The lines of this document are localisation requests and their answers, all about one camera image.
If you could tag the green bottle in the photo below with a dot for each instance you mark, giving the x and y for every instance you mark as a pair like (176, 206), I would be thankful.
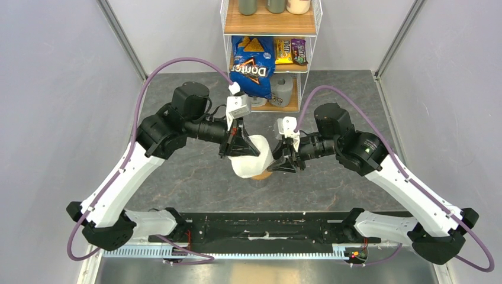
(276, 6)
(247, 7)

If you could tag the single white paper filter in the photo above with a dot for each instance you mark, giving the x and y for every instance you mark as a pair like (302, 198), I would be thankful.
(247, 166)

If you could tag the glass carafe with wooden band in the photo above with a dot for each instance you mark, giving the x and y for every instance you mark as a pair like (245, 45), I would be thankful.
(258, 184)

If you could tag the wooden ring dripper stand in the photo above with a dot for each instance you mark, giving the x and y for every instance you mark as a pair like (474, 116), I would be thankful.
(264, 175)

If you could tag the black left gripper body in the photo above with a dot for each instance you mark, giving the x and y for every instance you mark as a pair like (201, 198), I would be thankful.
(225, 146)

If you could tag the green bottle left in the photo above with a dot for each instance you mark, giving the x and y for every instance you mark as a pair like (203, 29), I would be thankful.
(247, 7)

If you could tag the brown M&M candy bag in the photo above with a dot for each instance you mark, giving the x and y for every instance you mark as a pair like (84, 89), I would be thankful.
(299, 51)

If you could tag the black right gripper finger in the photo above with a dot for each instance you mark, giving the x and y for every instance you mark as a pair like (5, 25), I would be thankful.
(281, 153)
(284, 164)

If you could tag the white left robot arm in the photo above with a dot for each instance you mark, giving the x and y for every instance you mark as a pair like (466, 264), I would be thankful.
(105, 221)

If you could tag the yellow M&M candy bag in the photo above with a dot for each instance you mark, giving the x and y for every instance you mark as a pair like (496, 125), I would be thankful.
(283, 51)

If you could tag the blue Doritos chip bag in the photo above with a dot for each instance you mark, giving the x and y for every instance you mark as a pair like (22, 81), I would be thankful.
(253, 64)

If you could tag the cream lotion bottle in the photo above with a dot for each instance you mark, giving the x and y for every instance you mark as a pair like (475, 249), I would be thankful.
(298, 7)

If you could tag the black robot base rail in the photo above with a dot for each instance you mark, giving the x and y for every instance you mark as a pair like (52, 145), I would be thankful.
(207, 237)

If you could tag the green bottle middle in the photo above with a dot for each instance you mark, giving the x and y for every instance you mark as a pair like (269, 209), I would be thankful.
(276, 6)

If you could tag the white wire shelf rack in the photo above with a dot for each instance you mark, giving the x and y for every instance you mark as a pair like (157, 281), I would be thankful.
(284, 26)

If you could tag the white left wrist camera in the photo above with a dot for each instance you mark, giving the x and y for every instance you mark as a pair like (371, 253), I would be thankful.
(237, 104)

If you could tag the white jar on bottom shelf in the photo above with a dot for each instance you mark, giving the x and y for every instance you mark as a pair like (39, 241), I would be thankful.
(257, 101)

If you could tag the grey toilet paper roll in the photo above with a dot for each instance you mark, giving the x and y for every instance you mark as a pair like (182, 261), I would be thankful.
(281, 87)

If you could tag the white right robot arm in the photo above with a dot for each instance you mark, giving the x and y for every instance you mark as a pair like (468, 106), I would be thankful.
(435, 228)

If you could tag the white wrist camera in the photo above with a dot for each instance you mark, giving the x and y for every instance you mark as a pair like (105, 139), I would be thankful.
(286, 128)
(237, 104)

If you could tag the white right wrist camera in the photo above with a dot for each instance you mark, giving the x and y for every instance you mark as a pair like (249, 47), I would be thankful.
(286, 128)

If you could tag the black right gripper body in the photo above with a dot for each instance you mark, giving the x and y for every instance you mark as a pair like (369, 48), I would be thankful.
(299, 157)

